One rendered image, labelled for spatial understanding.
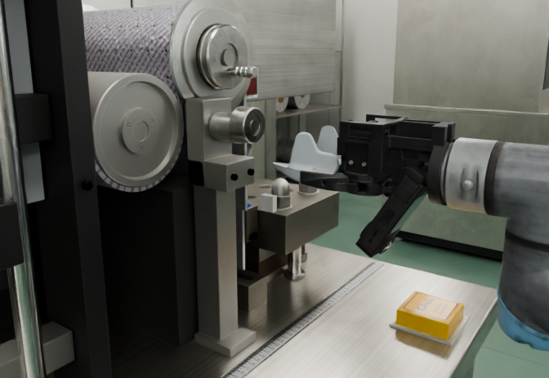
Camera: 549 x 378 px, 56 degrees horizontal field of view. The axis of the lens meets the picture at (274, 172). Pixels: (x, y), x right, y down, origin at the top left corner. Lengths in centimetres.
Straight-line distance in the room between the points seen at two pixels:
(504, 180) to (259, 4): 86
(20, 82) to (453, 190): 39
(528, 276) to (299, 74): 98
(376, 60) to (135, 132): 497
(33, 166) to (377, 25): 518
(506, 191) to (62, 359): 40
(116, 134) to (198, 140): 9
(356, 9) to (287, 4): 424
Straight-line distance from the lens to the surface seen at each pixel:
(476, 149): 54
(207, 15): 62
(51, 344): 41
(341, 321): 73
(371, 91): 549
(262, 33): 127
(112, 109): 54
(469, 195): 54
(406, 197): 58
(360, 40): 554
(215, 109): 59
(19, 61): 37
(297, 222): 76
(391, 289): 83
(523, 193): 52
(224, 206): 61
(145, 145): 57
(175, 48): 59
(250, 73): 61
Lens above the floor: 126
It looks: 13 degrees down
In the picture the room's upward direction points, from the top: straight up
